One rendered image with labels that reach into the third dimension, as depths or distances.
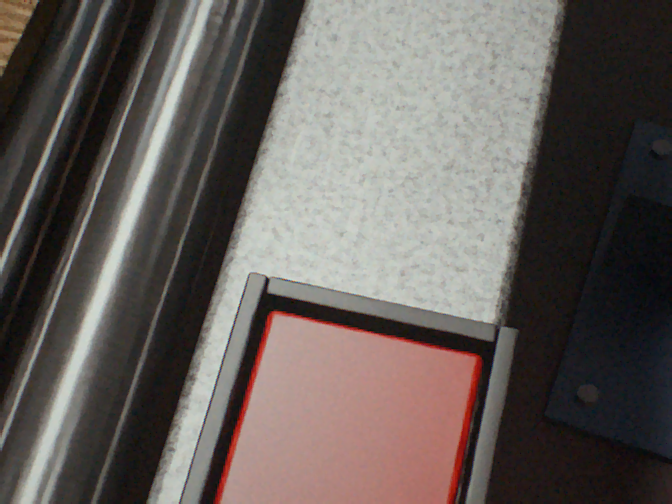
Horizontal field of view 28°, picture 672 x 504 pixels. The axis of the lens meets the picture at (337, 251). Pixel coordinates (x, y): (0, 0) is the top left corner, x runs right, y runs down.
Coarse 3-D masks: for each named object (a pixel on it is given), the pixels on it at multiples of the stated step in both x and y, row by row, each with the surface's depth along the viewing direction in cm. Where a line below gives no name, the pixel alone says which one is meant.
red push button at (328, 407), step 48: (288, 336) 37; (336, 336) 37; (384, 336) 37; (288, 384) 36; (336, 384) 36; (384, 384) 36; (432, 384) 36; (240, 432) 35; (288, 432) 35; (336, 432) 35; (384, 432) 35; (432, 432) 35; (240, 480) 35; (288, 480) 35; (336, 480) 35; (384, 480) 35; (432, 480) 35
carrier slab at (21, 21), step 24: (0, 0) 41; (24, 0) 41; (48, 0) 42; (0, 24) 41; (24, 24) 41; (48, 24) 43; (0, 48) 40; (24, 48) 41; (0, 72) 40; (24, 72) 42; (0, 96) 40; (0, 120) 41
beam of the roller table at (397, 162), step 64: (320, 0) 44; (384, 0) 44; (448, 0) 44; (512, 0) 44; (320, 64) 43; (384, 64) 43; (448, 64) 43; (512, 64) 43; (320, 128) 42; (384, 128) 42; (448, 128) 42; (512, 128) 42; (256, 192) 41; (320, 192) 41; (384, 192) 41; (448, 192) 41; (512, 192) 41; (256, 256) 40; (320, 256) 40; (384, 256) 40; (448, 256) 40; (512, 256) 40; (192, 384) 38; (192, 448) 37
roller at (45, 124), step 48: (96, 0) 44; (48, 48) 43; (96, 48) 44; (48, 96) 42; (96, 96) 44; (0, 144) 41; (48, 144) 42; (0, 192) 40; (48, 192) 42; (0, 240) 40; (0, 288) 40; (0, 336) 40
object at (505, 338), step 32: (256, 288) 37; (288, 288) 37; (320, 288) 37; (256, 320) 37; (352, 320) 37; (384, 320) 37; (416, 320) 37; (448, 320) 37; (224, 352) 36; (480, 352) 37; (512, 352) 36; (224, 384) 36; (224, 416) 35; (480, 416) 36; (224, 448) 36; (480, 448) 35; (192, 480) 34; (480, 480) 35
